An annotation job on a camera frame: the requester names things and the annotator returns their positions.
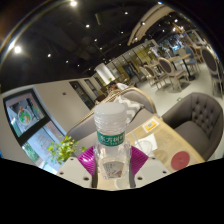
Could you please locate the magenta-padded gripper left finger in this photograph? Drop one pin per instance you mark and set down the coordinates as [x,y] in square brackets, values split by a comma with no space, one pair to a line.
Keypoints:
[73,170]

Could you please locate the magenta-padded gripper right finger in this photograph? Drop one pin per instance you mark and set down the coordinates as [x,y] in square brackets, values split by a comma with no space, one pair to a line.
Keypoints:
[151,170]

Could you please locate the clear plastic water bottle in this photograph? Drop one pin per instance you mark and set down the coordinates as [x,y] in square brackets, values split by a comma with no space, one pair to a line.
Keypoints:
[111,140]

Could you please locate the green potted plant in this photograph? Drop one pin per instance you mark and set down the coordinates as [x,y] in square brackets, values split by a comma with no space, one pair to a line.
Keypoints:
[65,150]

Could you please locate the red round coaster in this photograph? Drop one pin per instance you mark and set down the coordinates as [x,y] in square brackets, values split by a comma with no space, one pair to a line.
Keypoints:
[180,160]

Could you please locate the yellow table card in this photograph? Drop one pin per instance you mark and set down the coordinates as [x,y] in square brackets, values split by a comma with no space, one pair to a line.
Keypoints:
[150,125]

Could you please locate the dark grey tufted armchair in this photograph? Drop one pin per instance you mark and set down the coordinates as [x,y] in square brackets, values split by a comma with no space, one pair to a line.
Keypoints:
[196,130]

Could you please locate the dark framed cartoon poster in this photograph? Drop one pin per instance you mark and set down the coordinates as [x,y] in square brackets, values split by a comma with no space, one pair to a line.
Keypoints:
[25,115]

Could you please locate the person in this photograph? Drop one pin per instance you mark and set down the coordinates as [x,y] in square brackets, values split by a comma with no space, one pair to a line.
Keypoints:
[117,86]

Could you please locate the group of dining chairs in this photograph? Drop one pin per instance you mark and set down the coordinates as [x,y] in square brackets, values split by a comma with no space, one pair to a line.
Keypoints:
[173,71]

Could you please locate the white round column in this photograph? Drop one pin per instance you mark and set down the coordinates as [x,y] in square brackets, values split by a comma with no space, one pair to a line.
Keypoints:
[104,74]

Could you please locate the ceiling spot lights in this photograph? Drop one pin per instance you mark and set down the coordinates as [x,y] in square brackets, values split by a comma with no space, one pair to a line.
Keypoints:
[17,49]

